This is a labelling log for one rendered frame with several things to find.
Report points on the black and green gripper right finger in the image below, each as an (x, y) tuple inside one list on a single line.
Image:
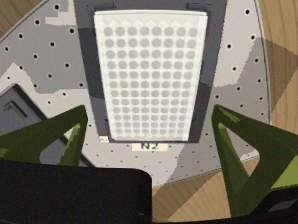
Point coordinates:
[(277, 168)]

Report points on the light grey rectangular base plate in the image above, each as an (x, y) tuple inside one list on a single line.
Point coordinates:
[(41, 53)]

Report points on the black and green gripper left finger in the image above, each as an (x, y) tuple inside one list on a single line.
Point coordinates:
[(26, 144)]

